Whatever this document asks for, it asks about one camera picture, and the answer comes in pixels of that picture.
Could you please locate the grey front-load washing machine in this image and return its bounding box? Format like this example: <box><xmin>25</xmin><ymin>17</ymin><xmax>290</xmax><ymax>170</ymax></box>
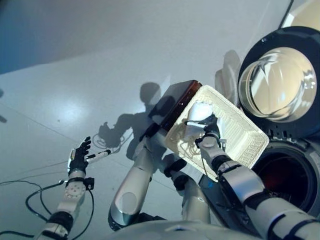
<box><xmin>199</xmin><ymin>124</ymin><xmax>320</xmax><ymax>226</ymax></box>

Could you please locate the red cloth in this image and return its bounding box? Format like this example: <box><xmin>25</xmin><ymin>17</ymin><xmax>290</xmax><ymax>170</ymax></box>
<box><xmin>261</xmin><ymin>171</ymin><xmax>284</xmax><ymax>191</ymax></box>

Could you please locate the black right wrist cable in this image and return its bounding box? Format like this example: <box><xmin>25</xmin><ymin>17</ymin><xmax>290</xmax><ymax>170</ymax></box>
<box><xmin>199</xmin><ymin>149</ymin><xmax>227</xmax><ymax>181</ymax></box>

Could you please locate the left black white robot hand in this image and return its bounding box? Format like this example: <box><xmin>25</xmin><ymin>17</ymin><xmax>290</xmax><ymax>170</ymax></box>
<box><xmin>67</xmin><ymin>136</ymin><xmax>112</xmax><ymax>177</ymax></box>

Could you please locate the white wicker laundry basket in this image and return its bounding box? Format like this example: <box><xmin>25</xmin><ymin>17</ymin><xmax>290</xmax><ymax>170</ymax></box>
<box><xmin>165</xmin><ymin>84</ymin><xmax>270</xmax><ymax>184</ymax></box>

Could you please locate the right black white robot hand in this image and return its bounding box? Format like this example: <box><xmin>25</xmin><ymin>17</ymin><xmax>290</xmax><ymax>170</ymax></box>
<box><xmin>184</xmin><ymin>113</ymin><xmax>222</xmax><ymax>139</ymax></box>

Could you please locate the white cloth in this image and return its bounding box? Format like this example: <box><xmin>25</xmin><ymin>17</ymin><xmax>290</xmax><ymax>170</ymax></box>
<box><xmin>184</xmin><ymin>101</ymin><xmax>226</xmax><ymax>141</ymax></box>

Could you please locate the left silver robot leg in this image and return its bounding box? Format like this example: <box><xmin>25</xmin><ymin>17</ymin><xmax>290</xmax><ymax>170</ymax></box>
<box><xmin>107</xmin><ymin>134</ymin><xmax>171</xmax><ymax>231</ymax></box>

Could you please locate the dark brown wooden stool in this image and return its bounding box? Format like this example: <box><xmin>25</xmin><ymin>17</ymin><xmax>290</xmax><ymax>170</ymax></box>
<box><xmin>147</xmin><ymin>79</ymin><xmax>204</xmax><ymax>134</ymax></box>

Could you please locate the white counter cabinet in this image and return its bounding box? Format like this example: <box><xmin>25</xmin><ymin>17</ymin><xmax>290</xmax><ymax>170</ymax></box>
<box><xmin>278</xmin><ymin>0</ymin><xmax>320</xmax><ymax>30</ymax></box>

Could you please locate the round glass washer door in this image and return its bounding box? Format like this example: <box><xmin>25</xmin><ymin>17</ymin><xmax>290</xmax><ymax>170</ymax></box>
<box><xmin>237</xmin><ymin>26</ymin><xmax>320</xmax><ymax>139</ymax></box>

